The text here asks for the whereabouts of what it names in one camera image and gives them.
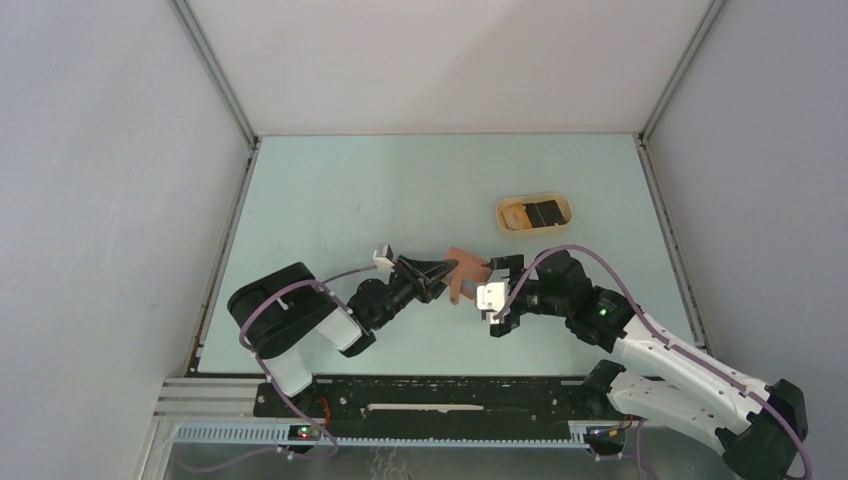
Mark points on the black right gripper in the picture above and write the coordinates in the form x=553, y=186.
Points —
x=514, y=263

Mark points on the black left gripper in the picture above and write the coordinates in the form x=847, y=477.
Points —
x=427, y=273

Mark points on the orange leather card holder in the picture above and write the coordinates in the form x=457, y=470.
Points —
x=470, y=271

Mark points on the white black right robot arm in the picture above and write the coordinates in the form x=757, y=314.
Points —
x=758, y=428

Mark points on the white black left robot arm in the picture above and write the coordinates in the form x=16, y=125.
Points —
x=278, y=311

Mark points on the gold VIP credit card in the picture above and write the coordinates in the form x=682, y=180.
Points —
x=514, y=217

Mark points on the black gold-lined credit card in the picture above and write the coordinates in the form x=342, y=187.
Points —
x=545, y=214

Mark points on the beige oval tray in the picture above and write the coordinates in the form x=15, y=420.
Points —
x=529, y=232

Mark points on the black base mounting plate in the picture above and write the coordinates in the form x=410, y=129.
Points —
x=450, y=406

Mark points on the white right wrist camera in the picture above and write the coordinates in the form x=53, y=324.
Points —
x=491, y=299

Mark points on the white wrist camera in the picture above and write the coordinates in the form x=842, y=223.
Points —
x=491, y=299
x=383, y=258

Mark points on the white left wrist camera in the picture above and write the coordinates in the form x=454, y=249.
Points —
x=383, y=258

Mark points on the white cable duct strip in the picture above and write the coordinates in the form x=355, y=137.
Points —
x=268, y=434

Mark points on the aluminium frame rail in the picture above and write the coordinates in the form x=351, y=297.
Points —
x=204, y=49

